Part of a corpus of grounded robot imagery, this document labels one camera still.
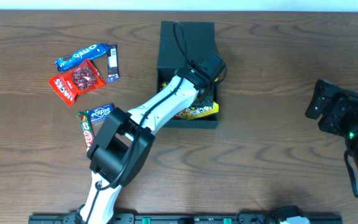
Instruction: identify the blue Oreo cookie pack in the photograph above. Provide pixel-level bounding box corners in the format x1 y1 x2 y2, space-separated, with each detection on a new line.
55 43 109 72

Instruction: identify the yellow snack bag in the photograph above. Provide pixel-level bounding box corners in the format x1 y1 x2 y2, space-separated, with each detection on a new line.
173 101 219 120

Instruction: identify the red snack bag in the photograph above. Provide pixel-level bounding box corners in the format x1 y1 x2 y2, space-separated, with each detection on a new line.
48 59 106 106

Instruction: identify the Haribo gummy bag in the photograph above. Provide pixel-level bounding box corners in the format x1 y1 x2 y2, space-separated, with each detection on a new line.
159 81 169 91

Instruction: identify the red KitKat bar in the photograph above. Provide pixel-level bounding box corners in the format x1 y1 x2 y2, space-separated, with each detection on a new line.
76 111 95 151

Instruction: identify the dark purple chocolate bar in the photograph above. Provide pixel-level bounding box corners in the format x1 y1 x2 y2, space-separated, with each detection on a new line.
107 44 119 82

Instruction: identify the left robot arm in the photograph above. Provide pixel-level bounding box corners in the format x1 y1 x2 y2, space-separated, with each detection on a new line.
75 52 227 223

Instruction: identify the black box with lid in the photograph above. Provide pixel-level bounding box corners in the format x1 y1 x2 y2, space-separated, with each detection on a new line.
155 20 219 129

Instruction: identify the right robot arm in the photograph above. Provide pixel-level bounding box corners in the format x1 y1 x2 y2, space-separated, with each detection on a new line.
305 79 358 199

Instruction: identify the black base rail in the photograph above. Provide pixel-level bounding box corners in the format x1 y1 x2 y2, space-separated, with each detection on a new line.
28 212 343 224

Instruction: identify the blue Eclipse mint box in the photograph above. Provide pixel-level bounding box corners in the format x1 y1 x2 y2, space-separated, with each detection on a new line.
88 104 114 123

